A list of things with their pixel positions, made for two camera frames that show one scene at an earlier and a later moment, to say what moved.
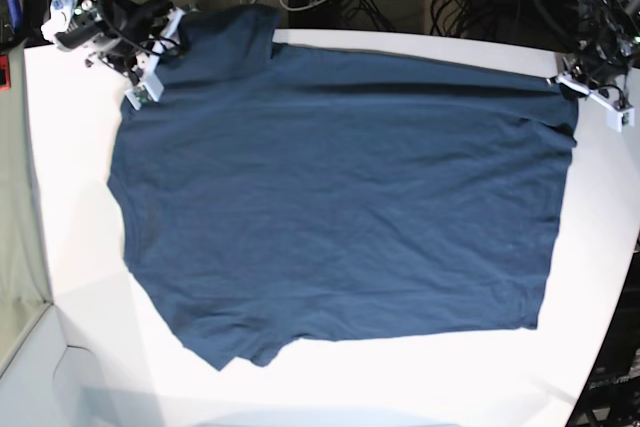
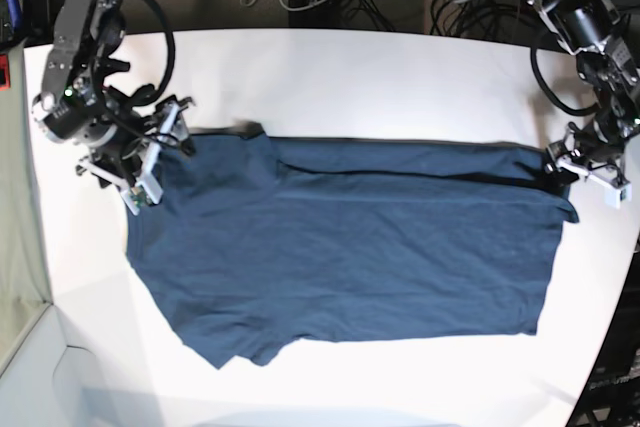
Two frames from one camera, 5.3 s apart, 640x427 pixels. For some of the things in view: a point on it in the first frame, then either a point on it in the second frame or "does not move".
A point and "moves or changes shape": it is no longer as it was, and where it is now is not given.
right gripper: (576, 82) → (584, 153)
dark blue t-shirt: (278, 197) moves or changes shape
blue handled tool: (15, 8) does not move
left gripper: (142, 52) → (128, 155)
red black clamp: (5, 74) does not move
